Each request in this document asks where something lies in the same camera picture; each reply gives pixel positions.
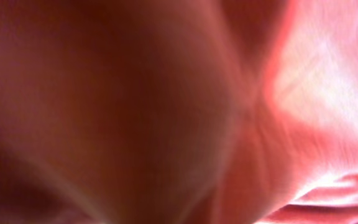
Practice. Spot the red t-shirt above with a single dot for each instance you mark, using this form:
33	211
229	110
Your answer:
178	111

